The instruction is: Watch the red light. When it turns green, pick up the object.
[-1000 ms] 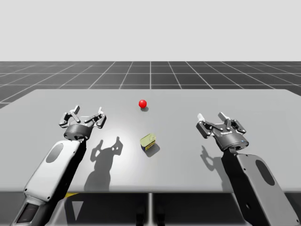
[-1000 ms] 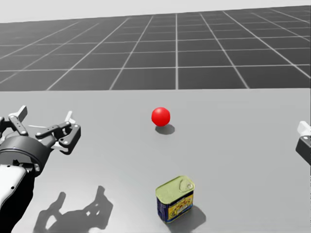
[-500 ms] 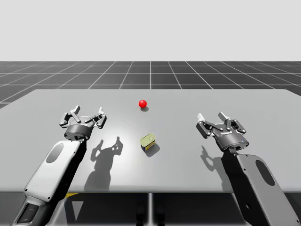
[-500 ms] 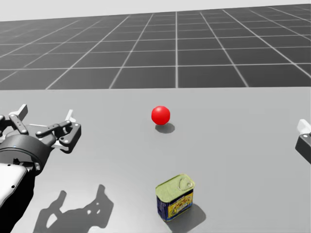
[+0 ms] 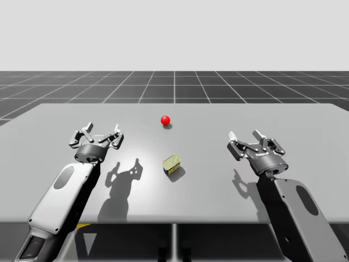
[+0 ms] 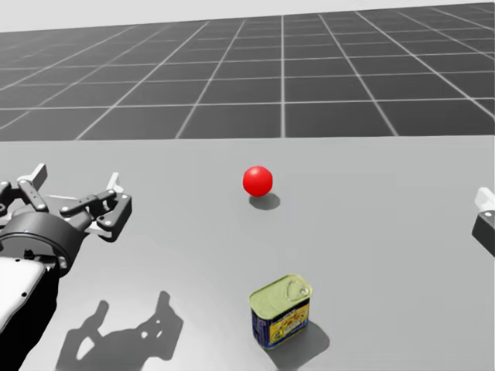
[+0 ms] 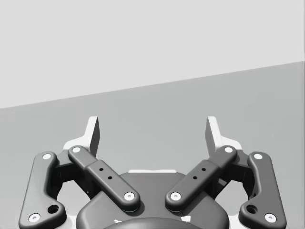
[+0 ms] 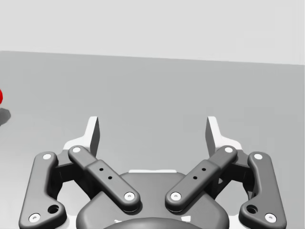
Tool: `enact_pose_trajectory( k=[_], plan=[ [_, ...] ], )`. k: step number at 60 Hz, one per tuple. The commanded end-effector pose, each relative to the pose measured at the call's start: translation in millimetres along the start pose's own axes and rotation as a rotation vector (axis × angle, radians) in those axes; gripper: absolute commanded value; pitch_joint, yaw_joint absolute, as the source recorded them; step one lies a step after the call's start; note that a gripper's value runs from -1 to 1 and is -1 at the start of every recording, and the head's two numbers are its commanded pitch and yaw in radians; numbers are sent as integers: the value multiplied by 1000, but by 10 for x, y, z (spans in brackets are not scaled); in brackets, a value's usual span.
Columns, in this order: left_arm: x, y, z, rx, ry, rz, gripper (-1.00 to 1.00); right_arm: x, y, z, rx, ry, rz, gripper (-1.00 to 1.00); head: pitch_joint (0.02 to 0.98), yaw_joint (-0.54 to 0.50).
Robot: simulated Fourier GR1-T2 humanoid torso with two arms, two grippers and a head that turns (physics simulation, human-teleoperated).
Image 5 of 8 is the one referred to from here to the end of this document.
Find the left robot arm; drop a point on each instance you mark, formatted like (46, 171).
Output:
(58, 196)

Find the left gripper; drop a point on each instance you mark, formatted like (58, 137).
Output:
(90, 152)

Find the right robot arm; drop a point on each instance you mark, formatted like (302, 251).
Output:
(300, 215)

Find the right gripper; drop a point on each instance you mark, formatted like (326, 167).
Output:
(268, 162)

